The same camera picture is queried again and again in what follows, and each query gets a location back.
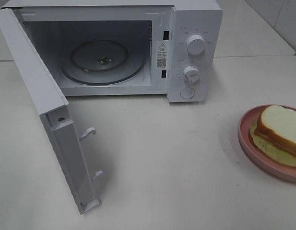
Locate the round white door button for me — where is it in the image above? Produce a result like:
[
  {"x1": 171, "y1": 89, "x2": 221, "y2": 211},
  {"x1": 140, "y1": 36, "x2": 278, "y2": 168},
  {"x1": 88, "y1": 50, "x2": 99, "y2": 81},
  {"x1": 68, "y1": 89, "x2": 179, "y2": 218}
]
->
[{"x1": 180, "y1": 87, "x2": 195, "y2": 99}]

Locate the white timer knob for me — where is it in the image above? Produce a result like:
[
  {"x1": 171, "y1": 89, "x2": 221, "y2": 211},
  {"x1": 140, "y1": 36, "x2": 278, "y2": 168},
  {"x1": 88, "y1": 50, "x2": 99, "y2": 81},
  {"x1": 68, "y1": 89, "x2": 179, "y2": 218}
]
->
[{"x1": 183, "y1": 66, "x2": 201, "y2": 84}]

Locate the white microwave door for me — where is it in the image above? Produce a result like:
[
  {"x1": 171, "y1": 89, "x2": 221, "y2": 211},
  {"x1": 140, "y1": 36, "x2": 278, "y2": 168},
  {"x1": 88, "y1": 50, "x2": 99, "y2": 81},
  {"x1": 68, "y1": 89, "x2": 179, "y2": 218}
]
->
[{"x1": 0, "y1": 8, "x2": 103, "y2": 214}]

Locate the sandwich with lettuce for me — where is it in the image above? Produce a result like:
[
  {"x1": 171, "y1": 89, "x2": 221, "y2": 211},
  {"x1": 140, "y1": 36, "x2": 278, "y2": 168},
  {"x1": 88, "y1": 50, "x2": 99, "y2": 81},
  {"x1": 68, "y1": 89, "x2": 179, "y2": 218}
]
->
[{"x1": 250, "y1": 105, "x2": 296, "y2": 167}]

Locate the pink round plate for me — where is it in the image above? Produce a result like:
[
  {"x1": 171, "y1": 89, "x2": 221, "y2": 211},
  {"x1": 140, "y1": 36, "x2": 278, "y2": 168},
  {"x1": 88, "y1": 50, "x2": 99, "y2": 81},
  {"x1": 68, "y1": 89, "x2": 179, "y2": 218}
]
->
[{"x1": 238, "y1": 104, "x2": 296, "y2": 184}]

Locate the glass microwave turntable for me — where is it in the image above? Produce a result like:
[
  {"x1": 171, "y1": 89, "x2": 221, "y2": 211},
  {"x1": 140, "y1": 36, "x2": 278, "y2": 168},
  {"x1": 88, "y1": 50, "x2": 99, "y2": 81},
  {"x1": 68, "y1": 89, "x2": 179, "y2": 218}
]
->
[{"x1": 61, "y1": 39, "x2": 148, "y2": 86}]

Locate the upper white round knob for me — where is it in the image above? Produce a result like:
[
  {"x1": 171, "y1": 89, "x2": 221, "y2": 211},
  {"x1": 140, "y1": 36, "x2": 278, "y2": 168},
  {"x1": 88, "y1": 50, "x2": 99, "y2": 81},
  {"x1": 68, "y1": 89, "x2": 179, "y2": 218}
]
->
[{"x1": 186, "y1": 34, "x2": 205, "y2": 55}]

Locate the white microwave oven body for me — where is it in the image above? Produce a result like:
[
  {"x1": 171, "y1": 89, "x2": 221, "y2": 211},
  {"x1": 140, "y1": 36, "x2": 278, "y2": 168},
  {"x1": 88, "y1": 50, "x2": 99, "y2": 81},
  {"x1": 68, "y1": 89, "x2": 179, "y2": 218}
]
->
[{"x1": 0, "y1": 0, "x2": 223, "y2": 103}]

